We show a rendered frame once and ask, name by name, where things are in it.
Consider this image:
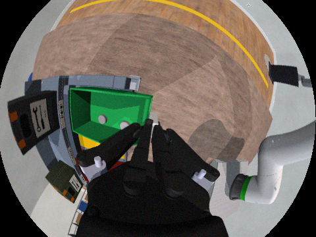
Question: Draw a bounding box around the green bin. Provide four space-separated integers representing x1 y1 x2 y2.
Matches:
70 86 153 144

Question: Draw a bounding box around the red bin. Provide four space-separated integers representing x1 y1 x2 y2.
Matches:
75 158 124 182

